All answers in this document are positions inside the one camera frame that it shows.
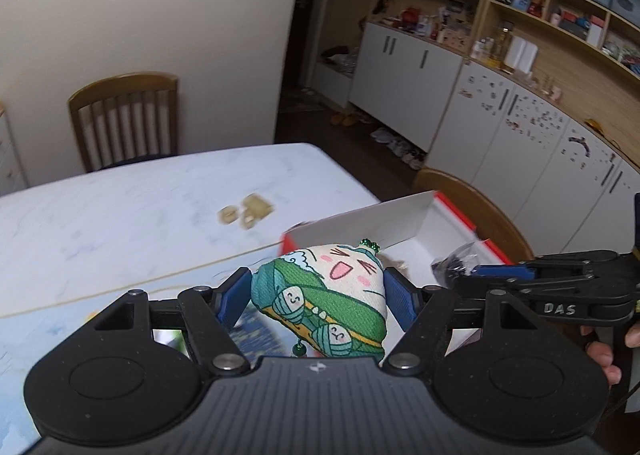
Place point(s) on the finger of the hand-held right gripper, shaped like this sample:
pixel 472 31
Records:
pixel 565 302
pixel 500 271

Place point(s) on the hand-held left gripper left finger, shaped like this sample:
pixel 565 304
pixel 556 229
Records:
pixel 234 299

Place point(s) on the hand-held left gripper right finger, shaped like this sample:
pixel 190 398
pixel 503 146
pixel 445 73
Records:
pixel 401 299

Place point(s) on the black item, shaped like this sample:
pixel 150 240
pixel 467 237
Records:
pixel 450 265

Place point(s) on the red cardboard box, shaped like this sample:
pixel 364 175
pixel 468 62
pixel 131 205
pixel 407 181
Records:
pixel 430 240

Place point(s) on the green cartoon plush pouch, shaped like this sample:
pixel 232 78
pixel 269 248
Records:
pixel 325 295

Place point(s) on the person's right hand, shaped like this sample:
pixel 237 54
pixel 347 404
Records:
pixel 602 355

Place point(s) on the round-backed wooden chair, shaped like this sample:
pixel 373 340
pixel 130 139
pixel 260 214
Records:
pixel 480 207

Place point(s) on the white cabinet with stickers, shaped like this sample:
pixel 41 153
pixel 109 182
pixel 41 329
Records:
pixel 540 155

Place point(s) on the row of white sneakers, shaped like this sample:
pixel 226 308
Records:
pixel 400 147

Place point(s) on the blue printed table mat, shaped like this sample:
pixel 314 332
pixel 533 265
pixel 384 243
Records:
pixel 75 335

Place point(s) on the yellow slippers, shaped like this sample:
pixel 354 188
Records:
pixel 344 119

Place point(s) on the slatted wooden chair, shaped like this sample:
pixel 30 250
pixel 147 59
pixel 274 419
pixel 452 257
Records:
pixel 125 120

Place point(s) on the pair of white canisters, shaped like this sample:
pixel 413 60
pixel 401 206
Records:
pixel 521 54

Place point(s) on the group of clear bottles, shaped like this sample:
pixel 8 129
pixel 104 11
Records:
pixel 492 47

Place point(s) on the low white shoe bench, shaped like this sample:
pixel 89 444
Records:
pixel 336 75

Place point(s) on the wooden shelf unit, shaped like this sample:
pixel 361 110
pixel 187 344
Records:
pixel 565 25

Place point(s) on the clutter of small counter items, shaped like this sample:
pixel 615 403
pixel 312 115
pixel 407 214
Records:
pixel 435 22

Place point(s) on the small white drawer cabinet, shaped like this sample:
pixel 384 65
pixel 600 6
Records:
pixel 11 155

